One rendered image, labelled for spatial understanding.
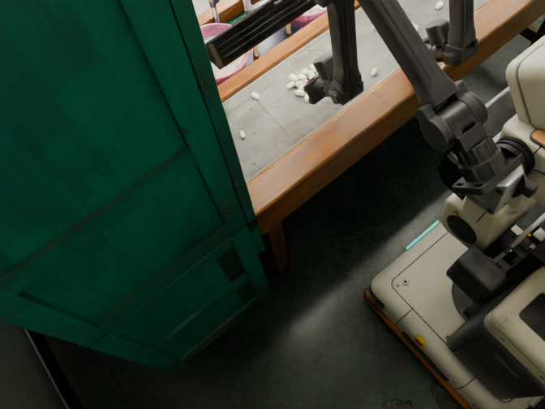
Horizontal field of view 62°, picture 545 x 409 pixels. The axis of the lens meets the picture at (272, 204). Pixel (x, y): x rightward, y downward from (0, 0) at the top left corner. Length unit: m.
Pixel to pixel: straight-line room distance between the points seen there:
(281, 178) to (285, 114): 0.26
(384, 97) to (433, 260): 0.67
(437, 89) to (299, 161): 0.62
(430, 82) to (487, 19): 0.97
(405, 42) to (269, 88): 0.79
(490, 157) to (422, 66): 0.21
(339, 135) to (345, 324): 0.89
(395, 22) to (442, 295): 1.16
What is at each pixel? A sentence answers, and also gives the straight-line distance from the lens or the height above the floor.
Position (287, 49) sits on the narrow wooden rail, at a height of 0.76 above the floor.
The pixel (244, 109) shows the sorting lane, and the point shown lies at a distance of 1.60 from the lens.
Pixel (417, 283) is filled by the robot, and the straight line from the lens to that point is 1.83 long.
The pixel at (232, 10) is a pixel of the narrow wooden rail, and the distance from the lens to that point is 1.92.
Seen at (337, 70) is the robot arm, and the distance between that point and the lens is 1.24.
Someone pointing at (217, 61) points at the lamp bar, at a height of 1.07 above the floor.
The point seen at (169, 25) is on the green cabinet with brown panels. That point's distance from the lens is 0.68.
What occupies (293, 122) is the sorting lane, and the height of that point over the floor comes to 0.74.
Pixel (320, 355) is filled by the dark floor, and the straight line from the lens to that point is 2.02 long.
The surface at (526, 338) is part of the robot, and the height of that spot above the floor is 0.81.
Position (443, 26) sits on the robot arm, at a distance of 1.54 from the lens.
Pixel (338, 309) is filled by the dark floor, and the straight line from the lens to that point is 2.06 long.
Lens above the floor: 2.01
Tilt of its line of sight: 65 degrees down
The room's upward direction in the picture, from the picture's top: 11 degrees counter-clockwise
